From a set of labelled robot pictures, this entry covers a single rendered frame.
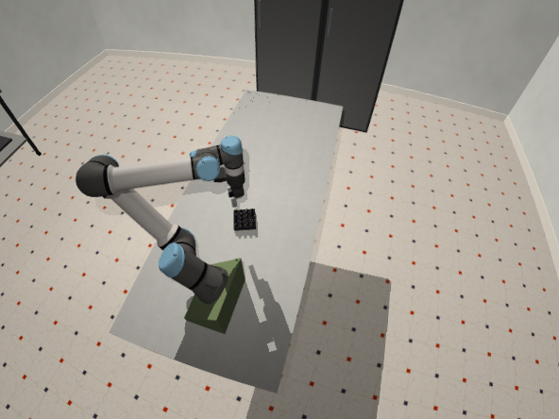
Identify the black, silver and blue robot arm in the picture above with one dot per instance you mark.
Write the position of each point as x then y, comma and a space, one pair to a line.
178, 260

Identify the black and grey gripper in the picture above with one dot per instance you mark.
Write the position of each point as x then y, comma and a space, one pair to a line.
235, 179

